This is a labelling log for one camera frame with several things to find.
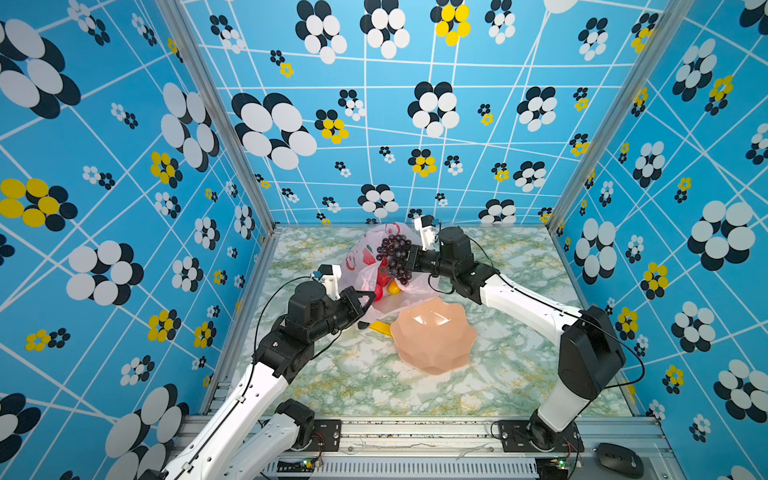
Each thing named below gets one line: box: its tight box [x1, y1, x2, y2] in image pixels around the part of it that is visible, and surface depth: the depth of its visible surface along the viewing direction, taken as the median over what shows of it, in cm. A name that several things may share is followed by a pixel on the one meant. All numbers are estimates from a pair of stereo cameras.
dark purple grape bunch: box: [376, 234, 412, 285], surface depth 78 cm
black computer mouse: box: [598, 442, 645, 479], surface depth 70 cm
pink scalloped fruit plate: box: [391, 297, 477, 376], surface depth 91 cm
